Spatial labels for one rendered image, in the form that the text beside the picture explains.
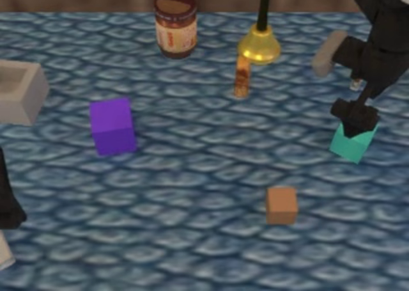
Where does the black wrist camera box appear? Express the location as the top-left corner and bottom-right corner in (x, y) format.
(332, 36), (369, 72)

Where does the small orange bottle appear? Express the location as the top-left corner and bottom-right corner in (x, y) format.
(234, 55), (252, 98)

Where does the golden bell with black handle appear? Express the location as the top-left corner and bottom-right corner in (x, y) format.
(236, 0), (282, 66)

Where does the teal cube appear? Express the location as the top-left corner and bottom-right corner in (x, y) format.
(329, 120), (380, 165)

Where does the small brown cube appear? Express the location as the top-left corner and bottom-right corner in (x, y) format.
(265, 186), (299, 225)

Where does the purple cube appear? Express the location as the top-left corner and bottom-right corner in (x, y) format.
(89, 97), (138, 157)

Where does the jar with brown lid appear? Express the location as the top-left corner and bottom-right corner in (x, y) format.
(153, 0), (197, 59)

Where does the gray open box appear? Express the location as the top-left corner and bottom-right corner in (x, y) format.
(0, 59), (50, 126)

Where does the small clear bottle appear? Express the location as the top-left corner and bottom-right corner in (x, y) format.
(349, 76), (366, 92)

